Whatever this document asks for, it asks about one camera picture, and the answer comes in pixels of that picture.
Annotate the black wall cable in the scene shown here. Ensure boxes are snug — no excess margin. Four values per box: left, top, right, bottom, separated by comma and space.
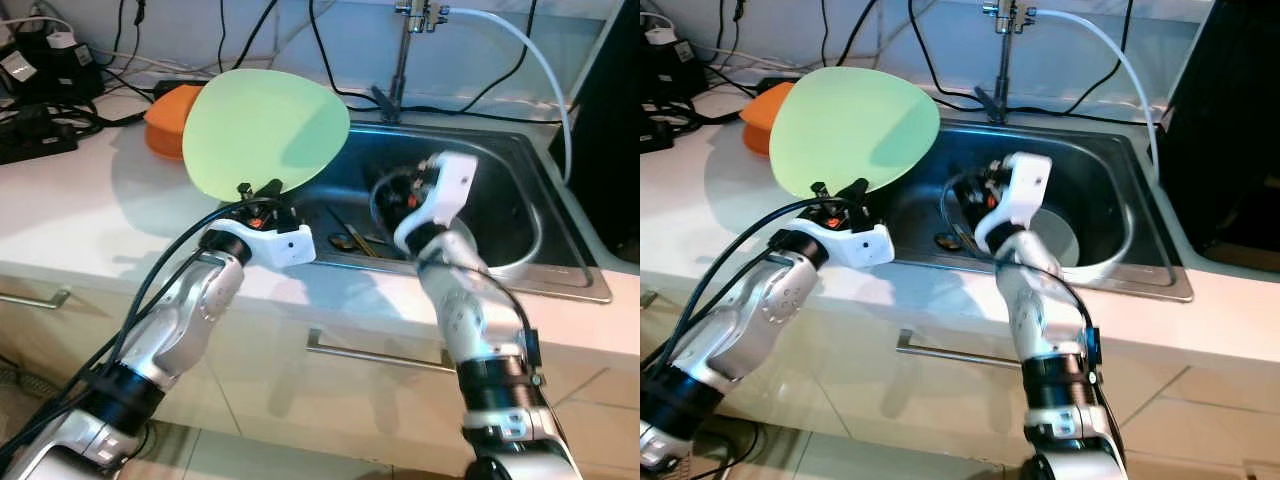
462, 0, 536, 113
906, 0, 979, 103
308, 0, 379, 103
1060, 0, 1131, 113

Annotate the white bowl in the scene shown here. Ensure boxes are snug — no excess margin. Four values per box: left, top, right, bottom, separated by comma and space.
1035, 205, 1136, 283
480, 198, 547, 271

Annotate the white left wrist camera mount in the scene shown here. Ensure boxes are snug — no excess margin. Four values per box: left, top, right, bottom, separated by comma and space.
205, 218, 317, 269
797, 218, 894, 269

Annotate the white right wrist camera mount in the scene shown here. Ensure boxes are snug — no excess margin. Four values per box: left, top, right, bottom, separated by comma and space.
975, 152, 1053, 253
393, 152, 478, 253

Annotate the stainless steel kitchen sink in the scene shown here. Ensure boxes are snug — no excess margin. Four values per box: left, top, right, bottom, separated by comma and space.
880, 118, 1194, 303
290, 120, 613, 304

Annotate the light green plate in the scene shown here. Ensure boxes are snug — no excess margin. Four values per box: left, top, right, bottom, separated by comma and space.
768, 66, 941, 199
182, 68, 351, 201

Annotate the black power adapter cluster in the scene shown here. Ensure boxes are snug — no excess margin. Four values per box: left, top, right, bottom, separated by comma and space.
640, 25, 706, 101
0, 30, 101, 106

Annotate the long metal cabinet handle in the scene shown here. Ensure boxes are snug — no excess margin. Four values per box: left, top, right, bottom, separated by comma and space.
306, 330, 456, 373
897, 330, 1026, 371

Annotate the white water hose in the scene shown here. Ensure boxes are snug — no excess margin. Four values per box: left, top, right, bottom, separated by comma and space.
445, 5, 573, 186
1030, 5, 1161, 181

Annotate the chrome sink faucet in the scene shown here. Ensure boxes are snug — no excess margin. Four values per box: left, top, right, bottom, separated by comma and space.
372, 0, 451, 121
975, 0, 1036, 123

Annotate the orange bowl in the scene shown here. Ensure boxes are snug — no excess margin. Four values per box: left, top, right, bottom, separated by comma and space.
740, 82, 796, 149
144, 84, 206, 151

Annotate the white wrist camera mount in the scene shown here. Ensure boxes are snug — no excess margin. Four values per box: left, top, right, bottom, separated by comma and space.
975, 152, 1053, 253
797, 218, 894, 269
205, 218, 317, 269
393, 152, 478, 253

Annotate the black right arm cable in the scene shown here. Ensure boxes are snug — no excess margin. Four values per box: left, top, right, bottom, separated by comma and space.
368, 165, 546, 386
940, 168, 1101, 386

